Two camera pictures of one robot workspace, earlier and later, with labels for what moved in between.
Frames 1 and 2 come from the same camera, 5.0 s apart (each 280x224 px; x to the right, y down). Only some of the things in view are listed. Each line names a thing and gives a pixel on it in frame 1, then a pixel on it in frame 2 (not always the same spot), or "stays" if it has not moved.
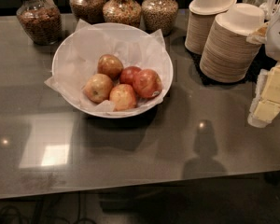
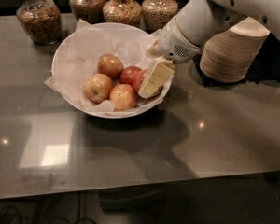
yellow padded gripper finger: [272, 94] to [174, 46]
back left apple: [110, 65] stays
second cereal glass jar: [87, 4] stays
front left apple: [98, 87] stays
